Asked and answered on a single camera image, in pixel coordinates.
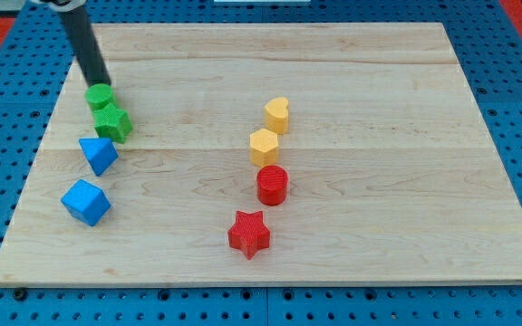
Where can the blue cube block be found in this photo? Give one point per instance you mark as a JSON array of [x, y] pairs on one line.
[[86, 202]]

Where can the wooden board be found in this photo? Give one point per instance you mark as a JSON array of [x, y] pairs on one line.
[[394, 179]]

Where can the yellow hexagon block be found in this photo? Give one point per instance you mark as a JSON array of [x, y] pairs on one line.
[[264, 147]]

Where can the red cylinder block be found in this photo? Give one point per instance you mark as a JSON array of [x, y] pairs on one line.
[[272, 184]]

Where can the yellow heart block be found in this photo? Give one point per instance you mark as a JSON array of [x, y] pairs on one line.
[[277, 115]]

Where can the red star block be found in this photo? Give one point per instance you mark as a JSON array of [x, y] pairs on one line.
[[249, 234]]

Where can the green star block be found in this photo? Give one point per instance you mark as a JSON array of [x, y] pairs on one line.
[[112, 122]]

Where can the blue triangle block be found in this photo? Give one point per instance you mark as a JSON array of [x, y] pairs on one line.
[[99, 152]]

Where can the green cylinder block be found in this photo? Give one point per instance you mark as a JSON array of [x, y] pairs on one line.
[[99, 95]]

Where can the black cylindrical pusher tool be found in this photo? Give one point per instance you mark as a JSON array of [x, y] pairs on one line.
[[78, 28]]

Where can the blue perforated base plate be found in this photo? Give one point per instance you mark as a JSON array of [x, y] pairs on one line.
[[34, 61]]

